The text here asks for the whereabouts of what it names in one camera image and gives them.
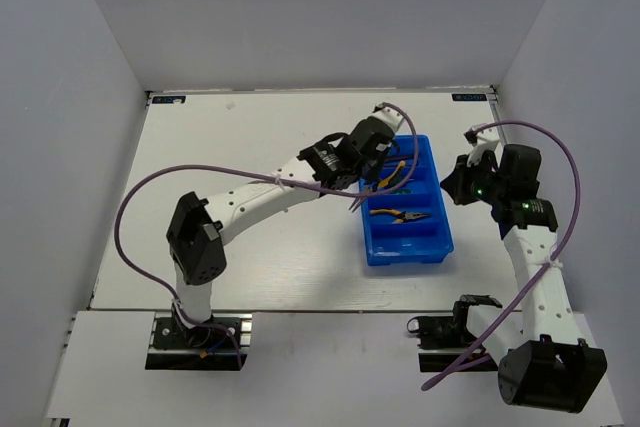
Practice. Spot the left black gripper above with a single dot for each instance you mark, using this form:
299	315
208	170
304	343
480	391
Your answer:
375	174

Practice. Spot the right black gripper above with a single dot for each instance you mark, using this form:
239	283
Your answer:
456	182

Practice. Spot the yellow black pliers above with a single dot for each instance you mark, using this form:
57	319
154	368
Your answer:
401	216
383	183

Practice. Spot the dark hex key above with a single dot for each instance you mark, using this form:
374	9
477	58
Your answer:
406	160

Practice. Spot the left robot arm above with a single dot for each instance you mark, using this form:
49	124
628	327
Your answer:
200	228

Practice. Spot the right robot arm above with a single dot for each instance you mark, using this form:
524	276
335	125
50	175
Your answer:
545	361

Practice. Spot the blue divided plastic bin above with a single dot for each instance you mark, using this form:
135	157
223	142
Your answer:
427	241

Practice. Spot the right blue table label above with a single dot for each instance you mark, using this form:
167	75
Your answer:
469	97

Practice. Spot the blue table label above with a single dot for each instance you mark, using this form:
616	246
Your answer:
168	99
469	97

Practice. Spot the left blue table label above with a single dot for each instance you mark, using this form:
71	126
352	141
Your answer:
168	99

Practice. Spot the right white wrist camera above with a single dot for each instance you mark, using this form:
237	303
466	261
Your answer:
482	139

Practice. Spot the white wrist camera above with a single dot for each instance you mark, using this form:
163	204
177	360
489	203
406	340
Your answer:
389	115
482	139

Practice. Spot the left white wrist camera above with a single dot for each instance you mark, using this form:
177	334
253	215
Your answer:
389	115

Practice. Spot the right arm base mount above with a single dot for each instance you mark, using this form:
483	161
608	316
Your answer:
440	340

